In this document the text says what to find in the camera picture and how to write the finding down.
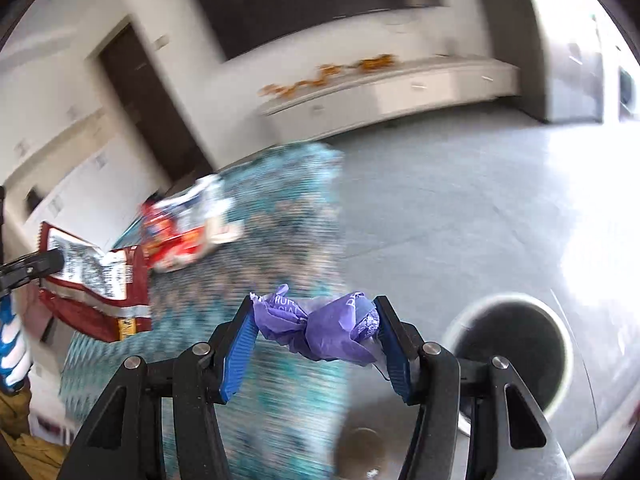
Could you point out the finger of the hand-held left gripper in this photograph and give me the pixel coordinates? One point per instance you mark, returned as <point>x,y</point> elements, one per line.
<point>35,265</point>

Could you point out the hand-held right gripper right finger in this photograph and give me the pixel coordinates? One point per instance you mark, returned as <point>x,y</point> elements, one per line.
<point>395,355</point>

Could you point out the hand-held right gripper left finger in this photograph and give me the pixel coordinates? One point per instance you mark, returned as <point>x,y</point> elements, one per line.
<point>237,355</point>

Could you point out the red silver snack bag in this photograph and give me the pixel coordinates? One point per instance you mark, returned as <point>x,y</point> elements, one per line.
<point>100,270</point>

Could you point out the purple wrapper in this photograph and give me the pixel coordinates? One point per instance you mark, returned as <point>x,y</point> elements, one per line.
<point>325,330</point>

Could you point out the round white trash bin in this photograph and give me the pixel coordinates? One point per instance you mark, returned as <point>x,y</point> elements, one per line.
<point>510,355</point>

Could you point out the blue white striped cloth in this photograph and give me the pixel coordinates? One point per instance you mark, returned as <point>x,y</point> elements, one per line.
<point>11,340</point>

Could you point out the white panelled wardrobe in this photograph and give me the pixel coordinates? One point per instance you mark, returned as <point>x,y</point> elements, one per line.
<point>75,175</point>

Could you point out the teal zigzag knitted rug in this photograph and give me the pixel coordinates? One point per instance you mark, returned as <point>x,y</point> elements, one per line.
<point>290,240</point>

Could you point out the red white snack wrapper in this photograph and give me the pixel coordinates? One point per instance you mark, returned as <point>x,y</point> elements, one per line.
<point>170,245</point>

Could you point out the person's tan trousers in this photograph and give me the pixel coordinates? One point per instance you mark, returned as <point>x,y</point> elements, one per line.
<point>15,410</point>

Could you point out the dark brown door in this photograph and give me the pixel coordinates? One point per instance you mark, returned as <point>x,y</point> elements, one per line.
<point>145,100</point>

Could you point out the white television cabinet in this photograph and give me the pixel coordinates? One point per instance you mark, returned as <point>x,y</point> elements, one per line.
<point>400,95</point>

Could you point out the grey glass door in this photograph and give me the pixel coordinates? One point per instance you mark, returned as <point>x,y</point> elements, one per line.
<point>575,75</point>

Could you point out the grey wall switch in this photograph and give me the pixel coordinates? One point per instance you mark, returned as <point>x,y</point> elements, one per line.
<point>161,42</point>

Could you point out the black wall television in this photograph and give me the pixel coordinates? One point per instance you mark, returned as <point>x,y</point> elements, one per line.
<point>300,0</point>

